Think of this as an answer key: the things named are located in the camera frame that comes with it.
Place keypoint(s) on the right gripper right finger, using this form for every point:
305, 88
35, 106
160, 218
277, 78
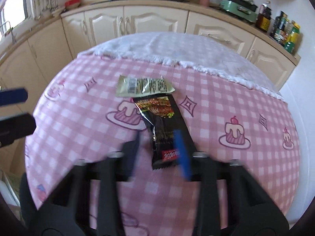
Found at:
183, 155

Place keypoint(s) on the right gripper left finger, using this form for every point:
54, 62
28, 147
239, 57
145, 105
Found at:
129, 151

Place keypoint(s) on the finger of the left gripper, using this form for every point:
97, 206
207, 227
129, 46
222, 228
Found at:
16, 127
13, 96

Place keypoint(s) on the black snack wrapper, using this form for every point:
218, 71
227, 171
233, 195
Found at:
162, 116

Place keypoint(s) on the cream kitchen cabinets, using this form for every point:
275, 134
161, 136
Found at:
230, 107

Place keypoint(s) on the pink checkered tablecloth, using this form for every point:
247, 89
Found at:
160, 201

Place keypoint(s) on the beige snack wrapper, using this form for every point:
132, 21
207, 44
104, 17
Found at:
130, 87

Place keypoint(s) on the red bowl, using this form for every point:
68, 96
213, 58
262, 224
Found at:
72, 4

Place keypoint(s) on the dark condiment bottle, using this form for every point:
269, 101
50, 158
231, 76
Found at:
279, 25

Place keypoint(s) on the dark soy sauce bottle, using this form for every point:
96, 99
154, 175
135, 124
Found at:
264, 17

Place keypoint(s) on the green electric grill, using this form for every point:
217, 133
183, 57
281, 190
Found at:
243, 9

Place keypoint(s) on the green oil bottle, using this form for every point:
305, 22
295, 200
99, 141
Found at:
292, 35

